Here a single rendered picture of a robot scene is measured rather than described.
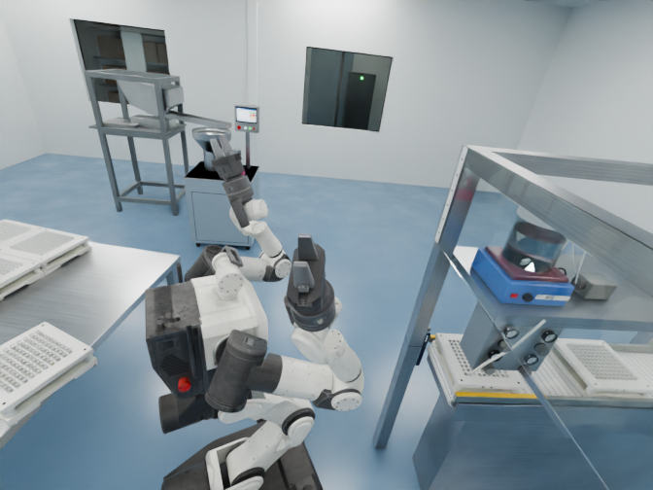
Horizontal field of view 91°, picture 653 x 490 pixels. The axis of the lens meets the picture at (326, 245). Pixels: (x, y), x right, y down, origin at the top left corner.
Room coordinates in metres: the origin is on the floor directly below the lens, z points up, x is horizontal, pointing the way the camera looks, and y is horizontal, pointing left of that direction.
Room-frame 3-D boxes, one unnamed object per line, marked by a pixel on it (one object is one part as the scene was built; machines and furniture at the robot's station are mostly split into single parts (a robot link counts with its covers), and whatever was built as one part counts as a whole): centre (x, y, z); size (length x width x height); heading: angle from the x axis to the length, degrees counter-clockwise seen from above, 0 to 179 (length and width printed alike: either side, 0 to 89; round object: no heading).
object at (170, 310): (0.68, 0.31, 1.10); 0.34 x 0.30 x 0.36; 29
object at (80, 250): (1.24, 1.32, 0.89); 0.24 x 0.24 x 0.02; 81
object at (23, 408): (0.63, 0.87, 0.89); 0.24 x 0.24 x 0.02; 69
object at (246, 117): (3.29, 0.92, 1.07); 0.23 x 0.10 x 0.62; 96
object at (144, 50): (5.45, 3.35, 1.43); 1.32 x 0.01 x 1.11; 96
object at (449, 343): (0.90, -0.63, 0.90); 0.25 x 0.24 x 0.02; 5
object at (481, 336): (0.77, -0.60, 1.15); 0.22 x 0.11 x 0.20; 96
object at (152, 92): (3.57, 1.93, 0.75); 1.43 x 1.06 x 1.50; 96
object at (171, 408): (0.66, 0.34, 0.83); 0.28 x 0.13 x 0.18; 119
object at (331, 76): (5.83, 0.00, 1.43); 1.38 x 0.01 x 1.16; 96
